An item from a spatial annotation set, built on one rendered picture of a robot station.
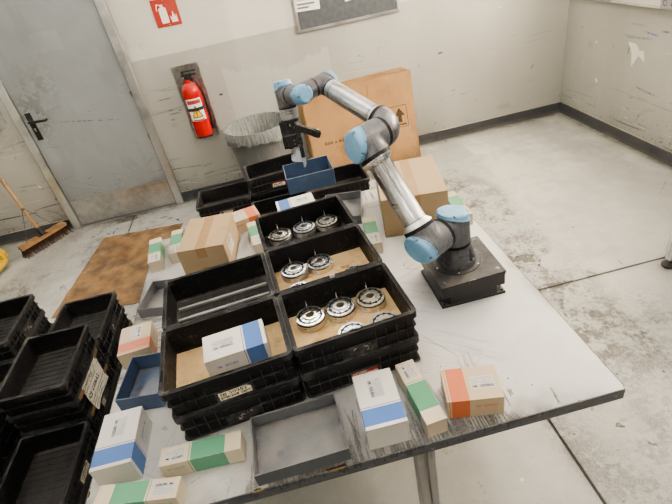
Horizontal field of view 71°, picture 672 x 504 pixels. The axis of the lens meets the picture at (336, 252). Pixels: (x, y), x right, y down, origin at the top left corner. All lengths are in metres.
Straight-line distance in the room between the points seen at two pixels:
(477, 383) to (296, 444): 0.56
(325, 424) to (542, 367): 0.70
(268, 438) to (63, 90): 3.77
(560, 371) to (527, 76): 3.99
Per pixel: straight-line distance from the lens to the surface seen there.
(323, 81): 1.98
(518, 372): 1.63
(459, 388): 1.48
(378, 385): 1.48
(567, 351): 1.72
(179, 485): 1.51
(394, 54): 4.70
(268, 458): 1.52
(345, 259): 1.92
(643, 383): 2.64
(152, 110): 4.66
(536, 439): 2.35
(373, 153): 1.65
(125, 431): 1.67
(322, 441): 1.50
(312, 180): 1.98
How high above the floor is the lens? 1.93
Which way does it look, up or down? 34 degrees down
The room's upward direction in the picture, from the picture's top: 12 degrees counter-clockwise
